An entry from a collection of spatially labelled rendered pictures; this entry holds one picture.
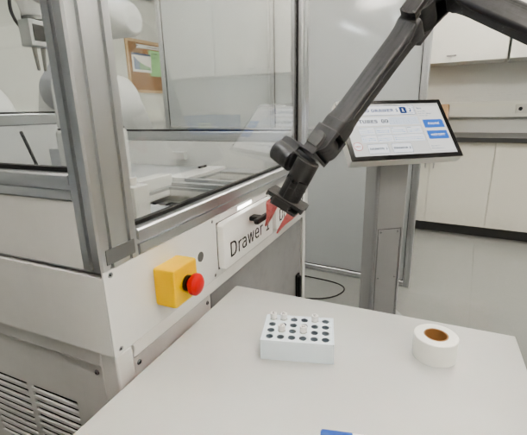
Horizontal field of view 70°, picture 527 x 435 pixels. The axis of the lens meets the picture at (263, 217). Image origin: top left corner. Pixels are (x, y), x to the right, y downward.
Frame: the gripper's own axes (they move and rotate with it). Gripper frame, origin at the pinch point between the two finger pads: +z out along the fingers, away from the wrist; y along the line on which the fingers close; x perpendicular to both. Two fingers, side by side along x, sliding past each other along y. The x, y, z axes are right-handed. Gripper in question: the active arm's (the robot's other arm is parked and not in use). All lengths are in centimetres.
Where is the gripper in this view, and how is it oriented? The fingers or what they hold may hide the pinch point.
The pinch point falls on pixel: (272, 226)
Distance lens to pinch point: 97.6
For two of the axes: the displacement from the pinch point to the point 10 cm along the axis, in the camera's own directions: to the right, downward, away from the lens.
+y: -8.4, -5.2, 1.8
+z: -4.2, 8.1, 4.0
